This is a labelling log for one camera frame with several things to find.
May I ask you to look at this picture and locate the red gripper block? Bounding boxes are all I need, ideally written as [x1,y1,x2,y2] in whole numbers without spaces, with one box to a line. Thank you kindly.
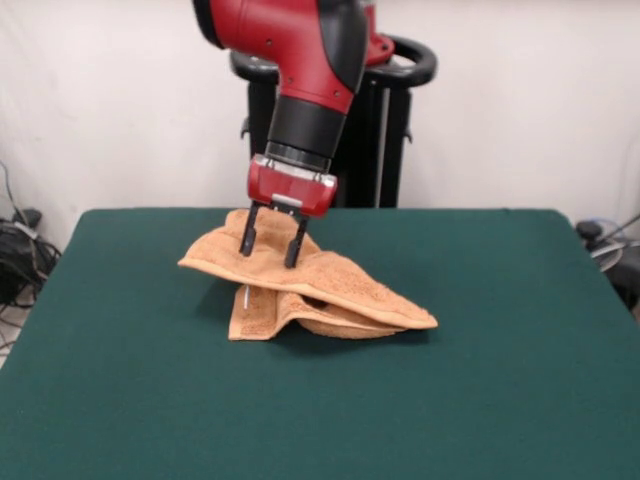
[238,153,339,269]

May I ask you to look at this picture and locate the tan terry towel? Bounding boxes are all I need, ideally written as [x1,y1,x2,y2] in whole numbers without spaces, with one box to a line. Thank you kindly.
[177,207,440,343]

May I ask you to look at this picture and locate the dark green table cloth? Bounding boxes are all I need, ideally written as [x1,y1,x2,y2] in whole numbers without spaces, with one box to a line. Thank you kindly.
[0,207,640,480]

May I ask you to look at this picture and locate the black round base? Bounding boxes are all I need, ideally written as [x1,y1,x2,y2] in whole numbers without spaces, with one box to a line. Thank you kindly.
[589,238,640,311]

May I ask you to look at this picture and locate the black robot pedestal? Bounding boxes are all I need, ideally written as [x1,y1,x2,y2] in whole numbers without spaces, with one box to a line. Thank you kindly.
[229,33,439,209]

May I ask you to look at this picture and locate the black cable tangle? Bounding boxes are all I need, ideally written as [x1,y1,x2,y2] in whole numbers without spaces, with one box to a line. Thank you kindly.
[0,159,64,356]

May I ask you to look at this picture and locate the blue cable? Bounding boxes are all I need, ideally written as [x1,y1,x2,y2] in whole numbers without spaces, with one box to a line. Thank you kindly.
[582,213,640,246]

